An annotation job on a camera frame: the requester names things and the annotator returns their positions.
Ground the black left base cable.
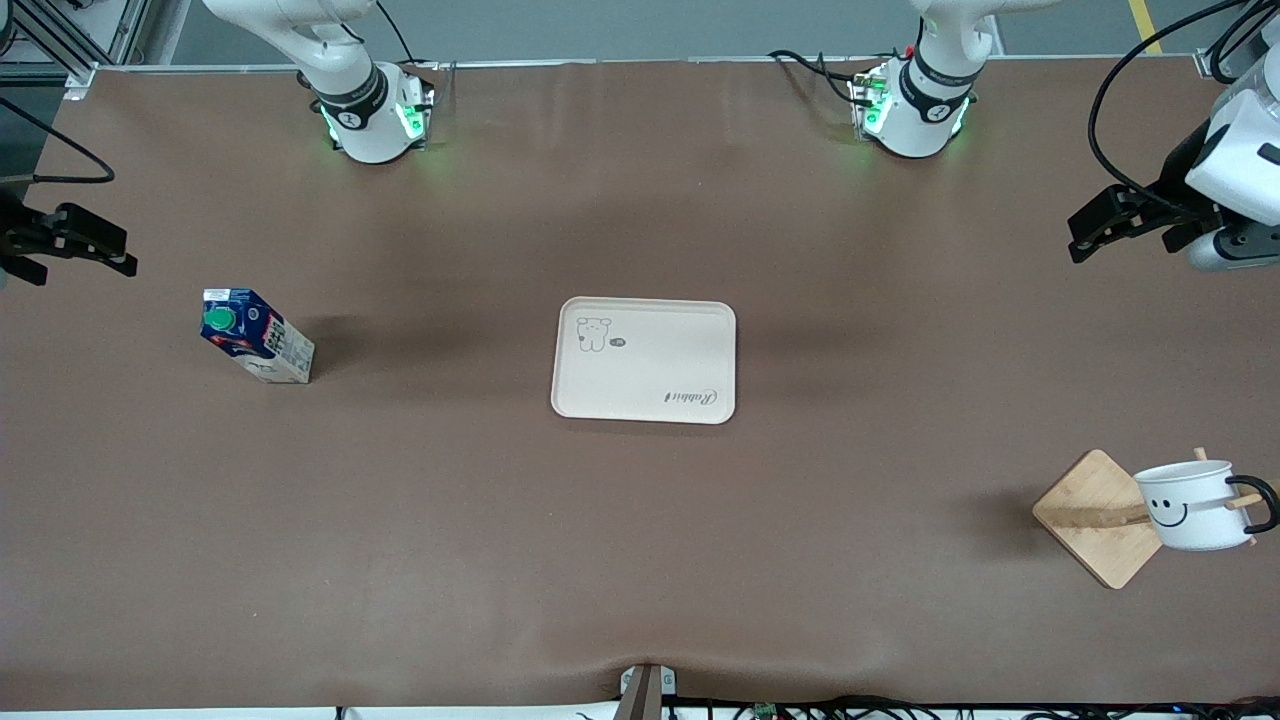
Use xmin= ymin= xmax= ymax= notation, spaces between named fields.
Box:
xmin=768 ymin=50 xmax=871 ymax=106

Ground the grey metal camera bracket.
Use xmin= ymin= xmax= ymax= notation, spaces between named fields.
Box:
xmin=620 ymin=663 xmax=678 ymax=720

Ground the wooden mug stand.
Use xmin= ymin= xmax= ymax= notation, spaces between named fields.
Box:
xmin=1032 ymin=447 xmax=1263 ymax=590

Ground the black right base cable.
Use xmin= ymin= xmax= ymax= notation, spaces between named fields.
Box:
xmin=375 ymin=0 xmax=441 ymax=73

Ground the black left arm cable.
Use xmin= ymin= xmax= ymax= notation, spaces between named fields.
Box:
xmin=1087 ymin=0 xmax=1251 ymax=211

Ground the blue white milk carton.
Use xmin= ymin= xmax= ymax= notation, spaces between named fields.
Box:
xmin=200 ymin=288 xmax=316 ymax=385

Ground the aluminium frame structure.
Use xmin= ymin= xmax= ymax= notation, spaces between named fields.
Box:
xmin=0 ymin=0 xmax=151 ymax=98

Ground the black base cable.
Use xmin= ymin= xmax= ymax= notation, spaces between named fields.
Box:
xmin=375 ymin=0 xmax=441 ymax=73
xmin=768 ymin=50 xmax=871 ymax=106

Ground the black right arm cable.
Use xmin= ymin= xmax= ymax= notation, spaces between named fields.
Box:
xmin=0 ymin=97 xmax=116 ymax=187

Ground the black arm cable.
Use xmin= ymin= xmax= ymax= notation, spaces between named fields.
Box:
xmin=0 ymin=97 xmax=116 ymax=187
xmin=1087 ymin=0 xmax=1251 ymax=211

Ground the cream rabbit print tray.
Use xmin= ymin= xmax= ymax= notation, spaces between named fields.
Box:
xmin=551 ymin=297 xmax=737 ymax=425

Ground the white smiley cup black handle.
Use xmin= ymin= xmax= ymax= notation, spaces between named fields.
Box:
xmin=1134 ymin=460 xmax=1280 ymax=552

